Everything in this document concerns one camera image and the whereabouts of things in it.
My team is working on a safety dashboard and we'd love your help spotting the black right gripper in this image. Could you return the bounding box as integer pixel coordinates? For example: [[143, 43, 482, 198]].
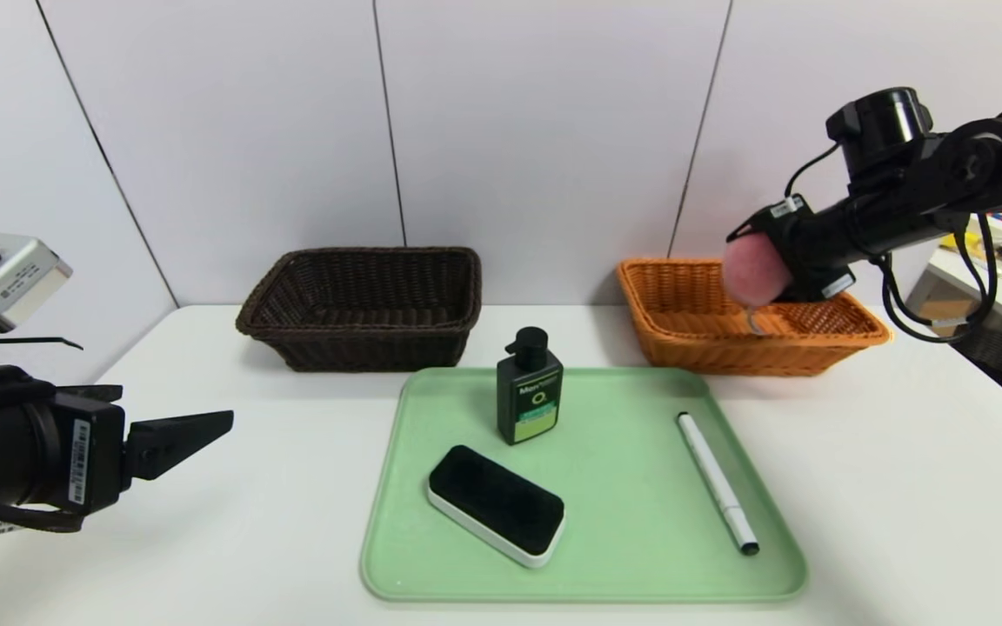
[[725, 193, 870, 303]]

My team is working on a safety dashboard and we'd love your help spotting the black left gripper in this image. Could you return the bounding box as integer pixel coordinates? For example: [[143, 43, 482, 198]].
[[0, 385, 235, 516]]

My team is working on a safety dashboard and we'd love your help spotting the pink plush peach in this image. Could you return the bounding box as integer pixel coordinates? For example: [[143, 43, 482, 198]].
[[723, 233, 793, 336]]

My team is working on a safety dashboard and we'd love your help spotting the dark green pump bottle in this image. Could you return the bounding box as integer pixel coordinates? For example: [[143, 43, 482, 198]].
[[496, 326, 564, 446]]

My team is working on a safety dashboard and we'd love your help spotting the orange wicker basket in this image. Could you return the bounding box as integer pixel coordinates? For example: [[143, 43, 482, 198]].
[[616, 257, 892, 377]]

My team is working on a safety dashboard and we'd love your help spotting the dark brown wicker basket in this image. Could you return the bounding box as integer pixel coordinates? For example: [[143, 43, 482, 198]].
[[236, 247, 483, 373]]

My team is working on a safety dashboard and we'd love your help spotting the white marker pen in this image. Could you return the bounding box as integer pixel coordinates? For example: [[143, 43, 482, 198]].
[[676, 411, 760, 556]]

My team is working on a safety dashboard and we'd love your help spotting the light green plastic tray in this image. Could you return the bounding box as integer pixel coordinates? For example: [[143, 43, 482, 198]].
[[359, 366, 808, 603]]

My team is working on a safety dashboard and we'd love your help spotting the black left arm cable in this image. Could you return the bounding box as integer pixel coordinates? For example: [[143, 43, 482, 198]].
[[0, 496, 86, 550]]

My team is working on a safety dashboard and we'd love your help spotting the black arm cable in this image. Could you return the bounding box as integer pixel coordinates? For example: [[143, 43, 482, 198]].
[[879, 213, 999, 345], [0, 496, 86, 550]]

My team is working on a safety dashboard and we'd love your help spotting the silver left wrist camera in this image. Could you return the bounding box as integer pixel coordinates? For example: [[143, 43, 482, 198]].
[[0, 233, 73, 334]]

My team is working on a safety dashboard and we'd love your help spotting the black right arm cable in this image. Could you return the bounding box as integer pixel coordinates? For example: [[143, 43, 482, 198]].
[[879, 213, 999, 345]]

